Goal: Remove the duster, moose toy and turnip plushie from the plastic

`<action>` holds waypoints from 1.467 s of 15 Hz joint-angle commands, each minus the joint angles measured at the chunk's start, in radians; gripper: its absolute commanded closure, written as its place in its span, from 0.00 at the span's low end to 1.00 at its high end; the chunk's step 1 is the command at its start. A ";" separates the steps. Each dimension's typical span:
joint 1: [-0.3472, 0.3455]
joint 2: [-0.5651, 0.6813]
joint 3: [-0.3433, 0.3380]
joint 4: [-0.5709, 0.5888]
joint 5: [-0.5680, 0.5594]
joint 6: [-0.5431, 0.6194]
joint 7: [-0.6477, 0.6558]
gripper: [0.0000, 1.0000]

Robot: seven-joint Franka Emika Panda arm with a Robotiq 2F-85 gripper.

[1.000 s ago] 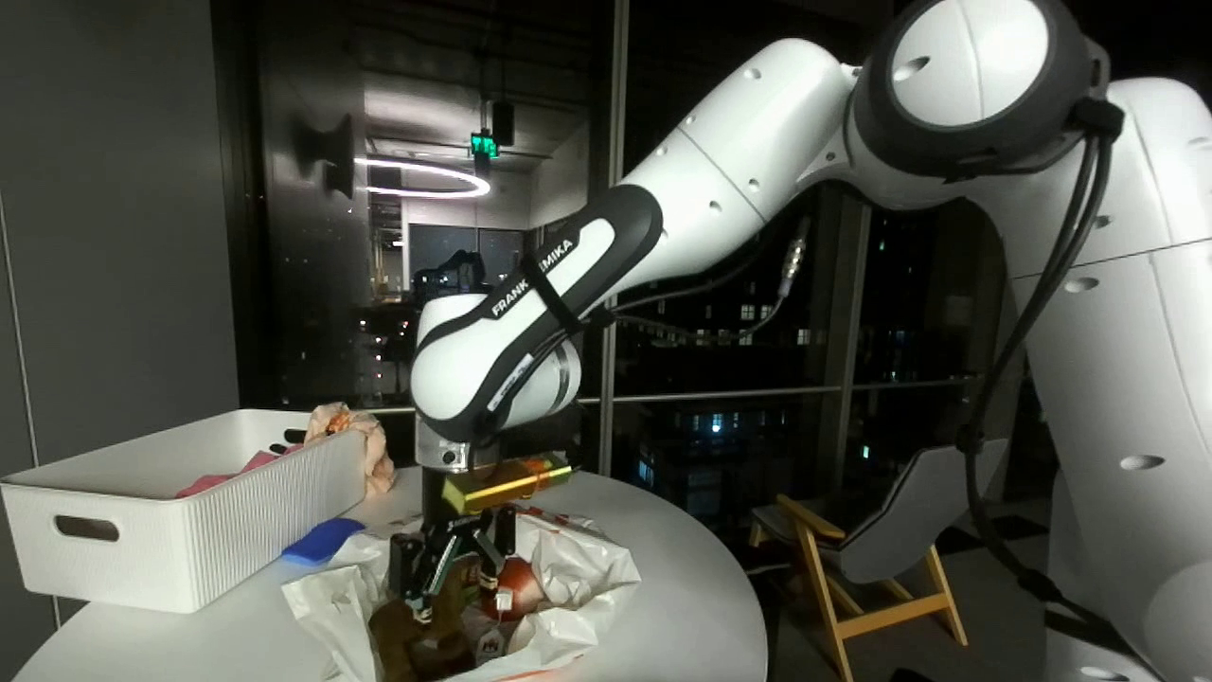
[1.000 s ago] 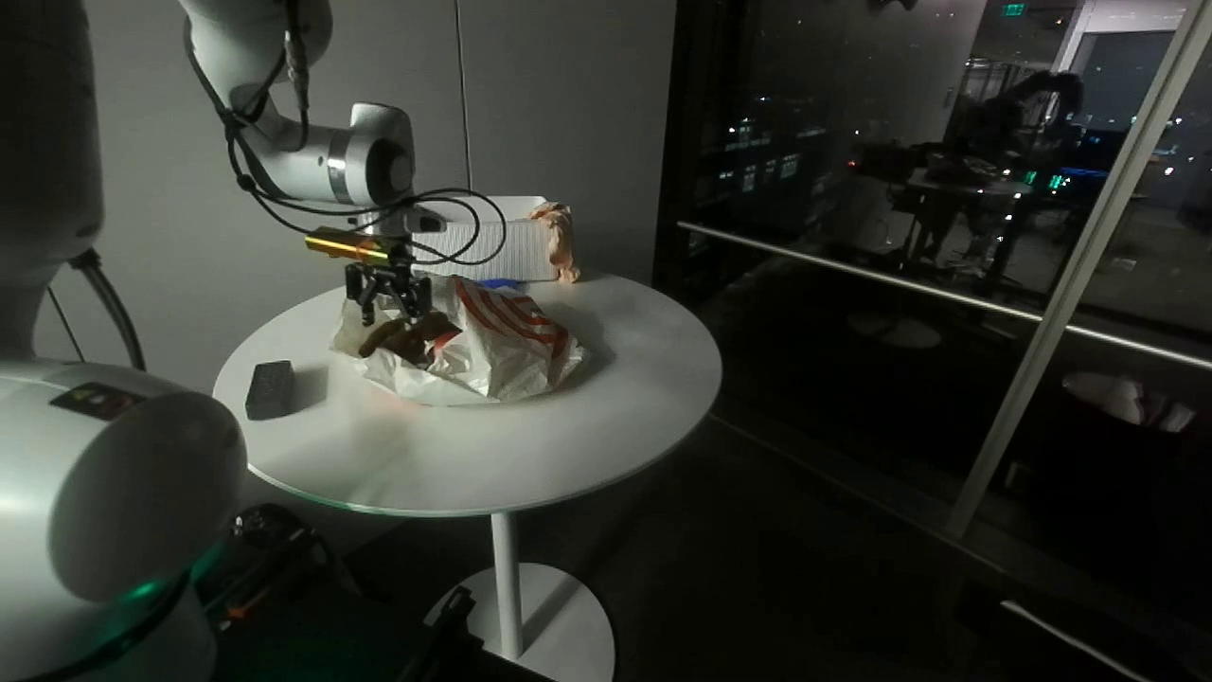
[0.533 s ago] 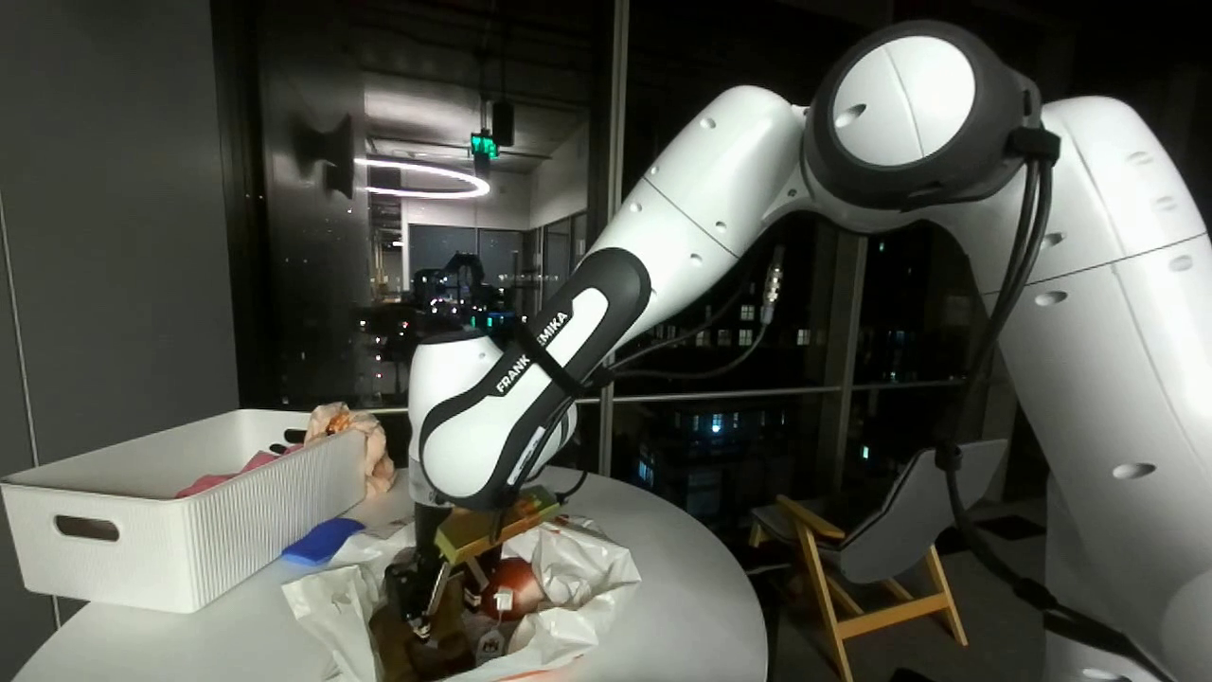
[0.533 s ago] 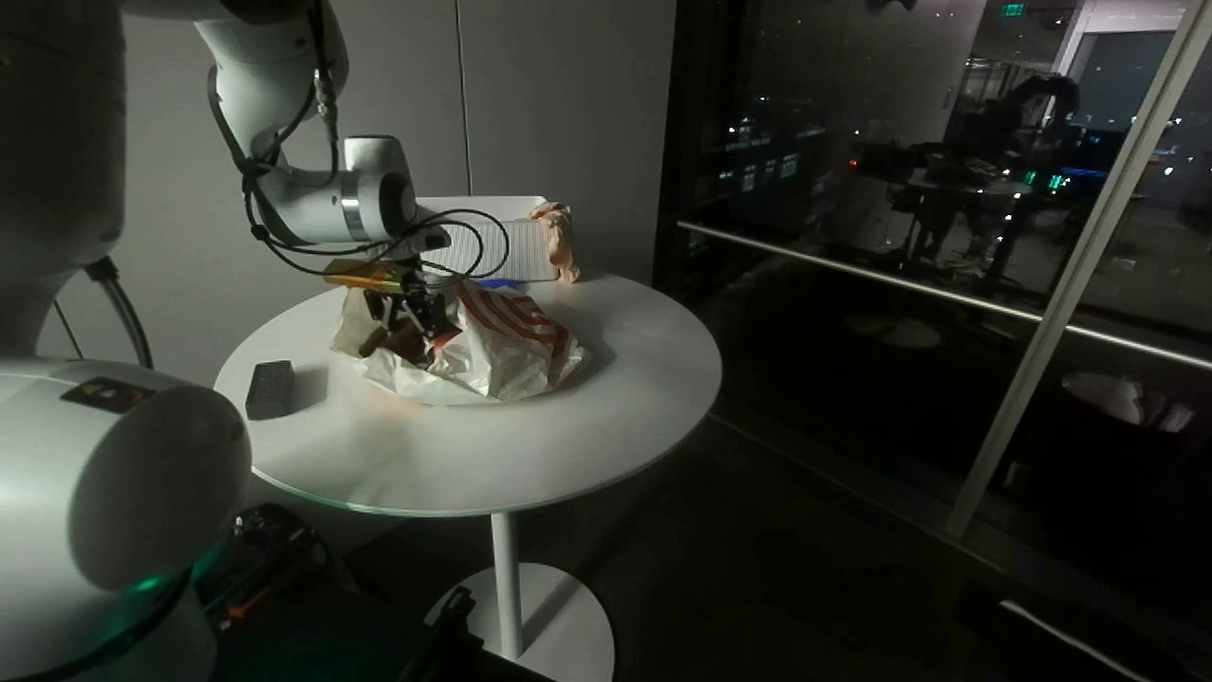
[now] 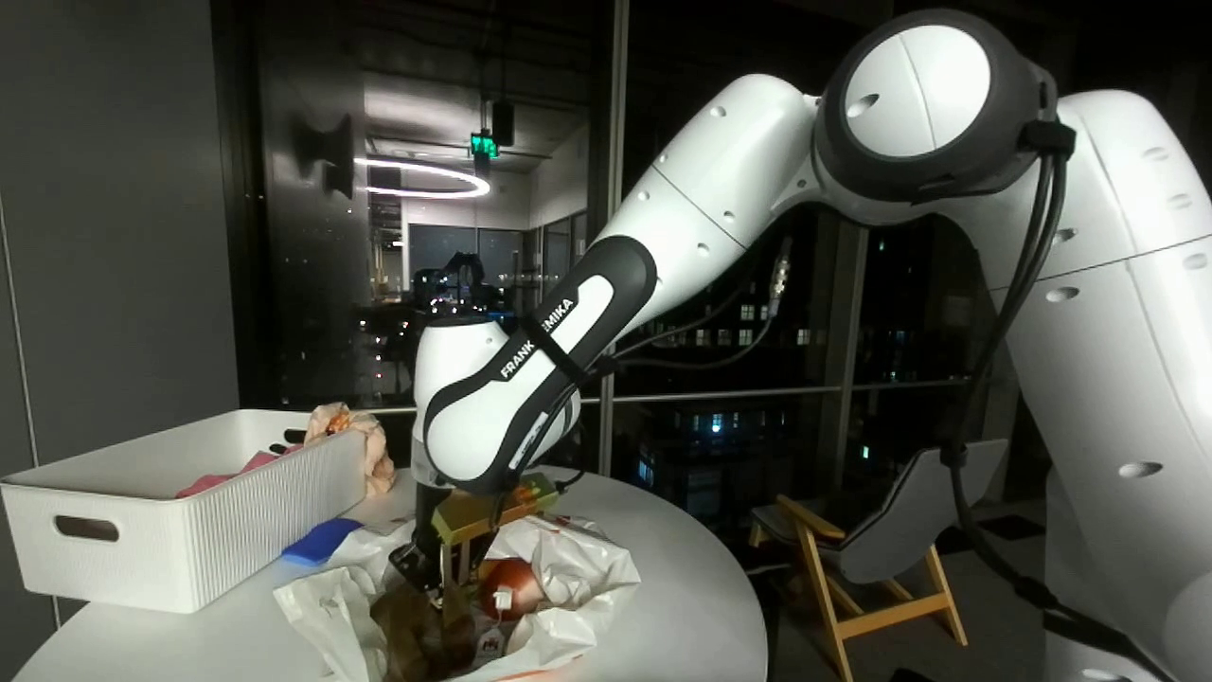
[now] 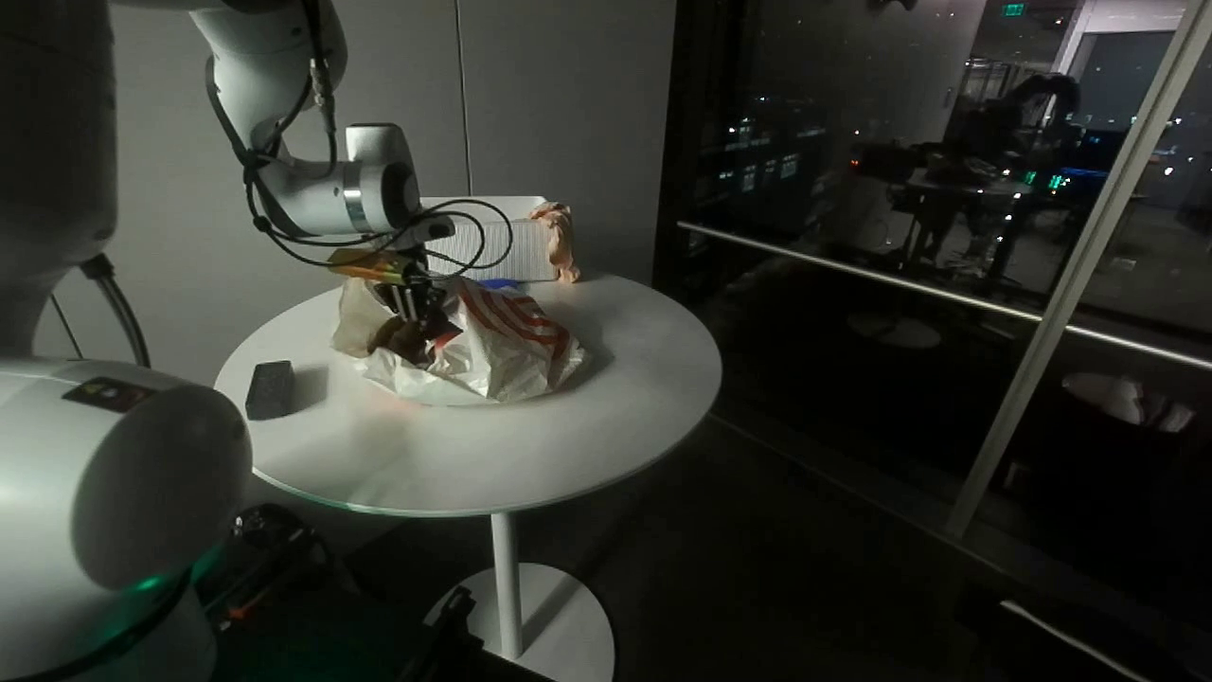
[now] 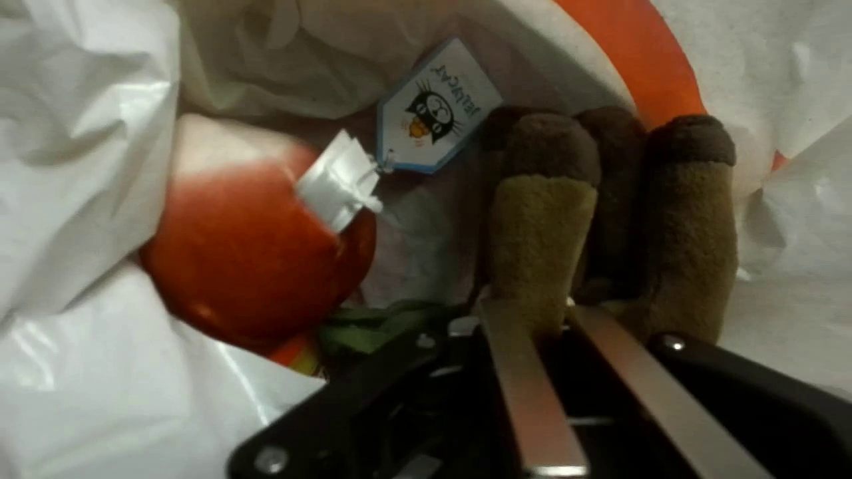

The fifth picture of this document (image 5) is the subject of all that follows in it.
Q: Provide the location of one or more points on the blue flat item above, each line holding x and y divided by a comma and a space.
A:
324, 539

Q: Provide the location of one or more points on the green exit sign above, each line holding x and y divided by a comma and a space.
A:
485, 147

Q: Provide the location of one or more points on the white plastic bag orange print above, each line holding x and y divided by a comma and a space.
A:
583, 561

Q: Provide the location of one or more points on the yellow wrist camera box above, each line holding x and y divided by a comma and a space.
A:
497, 500

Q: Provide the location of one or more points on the red-orange round fruit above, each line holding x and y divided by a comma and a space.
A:
512, 589

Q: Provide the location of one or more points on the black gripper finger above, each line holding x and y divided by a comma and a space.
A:
464, 600
417, 568

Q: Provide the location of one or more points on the grey horizontal window rail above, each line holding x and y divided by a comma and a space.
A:
758, 393

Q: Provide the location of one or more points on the brown moose toy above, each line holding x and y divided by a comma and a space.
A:
412, 632

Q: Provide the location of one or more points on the white plastic storage bin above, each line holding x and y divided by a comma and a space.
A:
191, 543

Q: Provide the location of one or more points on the pink beige plush toy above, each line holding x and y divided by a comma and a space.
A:
363, 438

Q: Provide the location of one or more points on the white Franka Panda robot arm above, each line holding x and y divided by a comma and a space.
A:
1085, 316

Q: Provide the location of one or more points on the wooden folding chair grey seat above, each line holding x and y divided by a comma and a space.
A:
922, 504

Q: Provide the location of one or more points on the red item in bin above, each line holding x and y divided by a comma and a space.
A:
220, 477

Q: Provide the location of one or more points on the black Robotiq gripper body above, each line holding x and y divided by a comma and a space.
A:
449, 534

